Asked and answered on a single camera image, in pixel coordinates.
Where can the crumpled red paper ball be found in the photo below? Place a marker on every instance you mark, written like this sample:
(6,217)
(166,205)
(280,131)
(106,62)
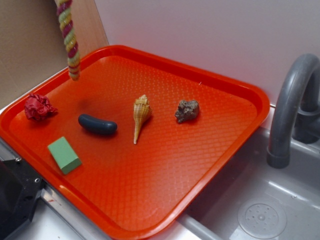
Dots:
(38,107)

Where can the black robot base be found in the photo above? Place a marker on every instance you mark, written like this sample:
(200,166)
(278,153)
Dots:
(20,190)

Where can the green rectangular block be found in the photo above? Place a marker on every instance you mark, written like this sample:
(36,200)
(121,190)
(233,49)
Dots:
(64,155)

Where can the grey plastic sink basin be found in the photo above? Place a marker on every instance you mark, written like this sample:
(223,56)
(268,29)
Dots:
(213,215)

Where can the light wooden board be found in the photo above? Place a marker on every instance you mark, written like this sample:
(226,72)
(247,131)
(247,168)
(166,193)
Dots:
(89,30)

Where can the round grey sink drain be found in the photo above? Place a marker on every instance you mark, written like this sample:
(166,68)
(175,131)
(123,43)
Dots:
(261,218)

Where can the brown grey rock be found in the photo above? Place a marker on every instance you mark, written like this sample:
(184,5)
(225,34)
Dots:
(187,110)

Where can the dark grey sausage shape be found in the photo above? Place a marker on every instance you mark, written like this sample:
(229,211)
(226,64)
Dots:
(96,125)

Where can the tan spiral seashell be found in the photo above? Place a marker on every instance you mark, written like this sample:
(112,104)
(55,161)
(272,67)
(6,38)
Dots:
(141,113)

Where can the orange plastic tray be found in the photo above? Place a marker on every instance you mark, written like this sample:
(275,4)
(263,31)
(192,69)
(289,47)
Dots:
(134,191)

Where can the grey plastic faucet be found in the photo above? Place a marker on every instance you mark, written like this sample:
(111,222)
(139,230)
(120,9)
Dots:
(297,111)

